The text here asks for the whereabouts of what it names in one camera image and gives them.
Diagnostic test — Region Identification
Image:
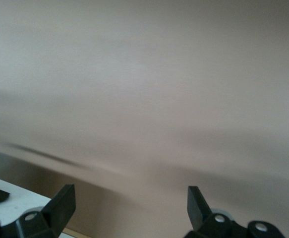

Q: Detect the white fronted wooden drawer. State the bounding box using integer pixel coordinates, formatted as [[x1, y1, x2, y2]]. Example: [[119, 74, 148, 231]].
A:
[[0, 178, 85, 238]]

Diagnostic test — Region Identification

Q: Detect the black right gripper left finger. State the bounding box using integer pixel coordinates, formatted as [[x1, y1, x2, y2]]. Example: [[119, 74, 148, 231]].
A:
[[0, 183, 76, 238]]

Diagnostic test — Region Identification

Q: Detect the brown table cover sheet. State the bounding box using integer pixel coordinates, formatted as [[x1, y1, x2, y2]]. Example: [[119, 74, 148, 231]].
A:
[[0, 0, 289, 238]]

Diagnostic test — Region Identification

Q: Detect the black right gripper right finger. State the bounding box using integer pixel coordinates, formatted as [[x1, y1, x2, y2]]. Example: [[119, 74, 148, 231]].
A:
[[183, 185, 285, 238]]

